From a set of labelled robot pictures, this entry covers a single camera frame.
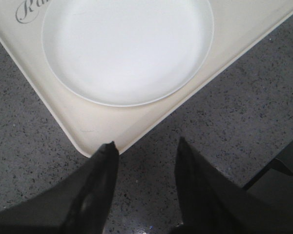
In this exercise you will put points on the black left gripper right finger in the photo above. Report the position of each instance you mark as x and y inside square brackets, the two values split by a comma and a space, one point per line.
[212, 204]

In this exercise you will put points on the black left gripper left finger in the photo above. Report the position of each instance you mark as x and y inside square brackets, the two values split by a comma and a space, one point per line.
[79, 204]

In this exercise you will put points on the white round plate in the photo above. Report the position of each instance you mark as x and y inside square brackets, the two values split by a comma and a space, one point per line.
[126, 52]

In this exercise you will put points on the beige rabbit serving tray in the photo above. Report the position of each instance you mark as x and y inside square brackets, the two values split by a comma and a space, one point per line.
[238, 26]

